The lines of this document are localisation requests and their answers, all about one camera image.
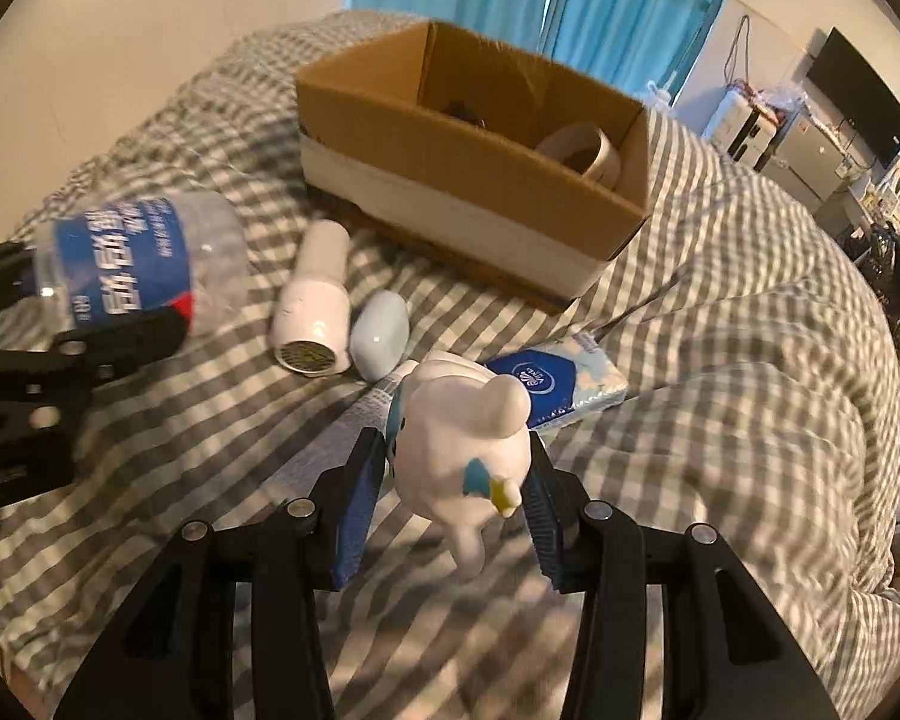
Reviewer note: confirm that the white tape roll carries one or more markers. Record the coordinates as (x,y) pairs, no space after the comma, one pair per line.
(609,157)

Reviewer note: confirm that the black flat screen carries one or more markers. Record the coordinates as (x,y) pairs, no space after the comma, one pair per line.
(855,97)

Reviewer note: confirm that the blue tissue packet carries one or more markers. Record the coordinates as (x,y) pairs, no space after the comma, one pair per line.
(570,382)

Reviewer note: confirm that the white fabric shaver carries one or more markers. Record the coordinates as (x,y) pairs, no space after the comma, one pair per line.
(311,300)

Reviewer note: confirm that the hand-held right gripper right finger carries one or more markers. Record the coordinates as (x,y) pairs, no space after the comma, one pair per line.
(544,532)

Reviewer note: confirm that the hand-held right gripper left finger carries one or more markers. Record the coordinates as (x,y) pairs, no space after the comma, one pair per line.
(360,517)

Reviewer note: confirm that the clear blue-label plastic bottle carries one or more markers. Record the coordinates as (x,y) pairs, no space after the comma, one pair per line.
(120,240)

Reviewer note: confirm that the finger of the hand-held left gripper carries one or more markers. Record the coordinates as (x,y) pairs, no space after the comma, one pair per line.
(0,277)
(82,360)

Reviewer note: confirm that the white appliance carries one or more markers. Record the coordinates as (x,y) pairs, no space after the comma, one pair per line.
(742,124)

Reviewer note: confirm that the light blue oval case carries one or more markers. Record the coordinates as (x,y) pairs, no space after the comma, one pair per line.
(379,334)

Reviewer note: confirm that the black bag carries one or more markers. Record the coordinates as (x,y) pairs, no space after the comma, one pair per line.
(892,277)

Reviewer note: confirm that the grey checked blanket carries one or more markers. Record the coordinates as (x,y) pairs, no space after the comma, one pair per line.
(720,390)

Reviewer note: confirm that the cardboard box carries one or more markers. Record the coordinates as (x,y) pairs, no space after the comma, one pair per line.
(420,142)

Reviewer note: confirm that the silver cabinet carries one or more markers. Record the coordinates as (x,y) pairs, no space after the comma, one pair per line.
(806,157)

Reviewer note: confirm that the white cartoon toy figure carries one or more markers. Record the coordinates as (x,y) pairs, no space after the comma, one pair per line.
(457,450)

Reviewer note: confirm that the small dark object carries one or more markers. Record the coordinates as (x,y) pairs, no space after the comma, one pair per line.
(465,111)

